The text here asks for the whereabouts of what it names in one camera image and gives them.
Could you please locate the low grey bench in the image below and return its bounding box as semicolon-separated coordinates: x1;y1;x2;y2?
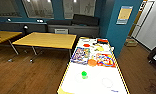
0;20;48;34

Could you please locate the window in blue wall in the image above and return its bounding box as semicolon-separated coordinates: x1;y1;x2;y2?
21;0;55;20
62;0;97;20
0;0;22;18

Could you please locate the red and black box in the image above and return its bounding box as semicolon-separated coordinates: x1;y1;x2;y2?
96;38;110;46

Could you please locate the cardboard box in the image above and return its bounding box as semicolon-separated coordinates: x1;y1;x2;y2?
125;37;139;48

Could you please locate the blue purple board game box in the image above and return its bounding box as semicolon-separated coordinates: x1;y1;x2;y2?
70;46;92;65

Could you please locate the green plastic cup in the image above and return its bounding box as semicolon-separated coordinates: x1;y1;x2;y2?
81;70;89;81

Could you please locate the small black stand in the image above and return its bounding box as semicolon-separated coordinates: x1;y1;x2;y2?
22;24;30;35

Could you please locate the small red flat lid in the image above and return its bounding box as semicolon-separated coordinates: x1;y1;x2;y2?
82;42;91;48

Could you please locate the long yellow wooden table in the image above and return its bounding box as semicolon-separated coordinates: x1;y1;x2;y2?
12;31;78;64
0;29;24;56

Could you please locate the small pale wall panel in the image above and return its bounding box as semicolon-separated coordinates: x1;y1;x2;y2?
115;5;135;26

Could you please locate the black case on cabinet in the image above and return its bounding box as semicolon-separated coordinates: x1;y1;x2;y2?
71;13;100;27

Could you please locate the blue snack box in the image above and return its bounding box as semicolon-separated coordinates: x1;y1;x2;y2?
95;52;117;69

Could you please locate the brown wooden door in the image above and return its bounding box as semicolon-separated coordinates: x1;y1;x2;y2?
128;0;156;39

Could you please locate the yellow game table white top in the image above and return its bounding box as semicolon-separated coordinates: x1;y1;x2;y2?
56;35;131;94

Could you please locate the grey cabinet with white label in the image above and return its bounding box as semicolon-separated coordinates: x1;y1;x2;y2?
47;23;101;38

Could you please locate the pale yellow item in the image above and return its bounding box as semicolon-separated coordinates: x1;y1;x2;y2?
93;45;105;53

